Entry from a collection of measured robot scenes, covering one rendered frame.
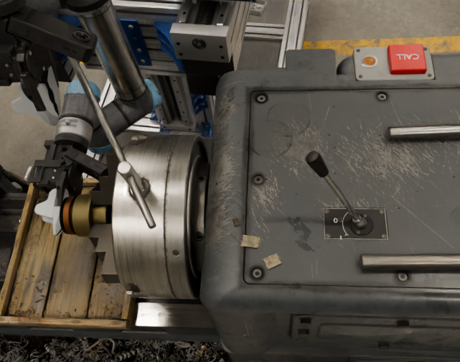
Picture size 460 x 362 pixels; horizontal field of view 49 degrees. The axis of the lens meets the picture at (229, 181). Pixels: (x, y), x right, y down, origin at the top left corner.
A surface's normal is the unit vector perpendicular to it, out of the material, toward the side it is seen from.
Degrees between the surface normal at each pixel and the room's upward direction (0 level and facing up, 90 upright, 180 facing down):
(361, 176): 0
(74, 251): 0
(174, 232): 34
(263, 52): 0
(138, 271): 60
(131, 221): 28
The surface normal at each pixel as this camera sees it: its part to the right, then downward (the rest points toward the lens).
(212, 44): -0.18, 0.87
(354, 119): -0.09, -0.47
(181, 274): -0.08, 0.59
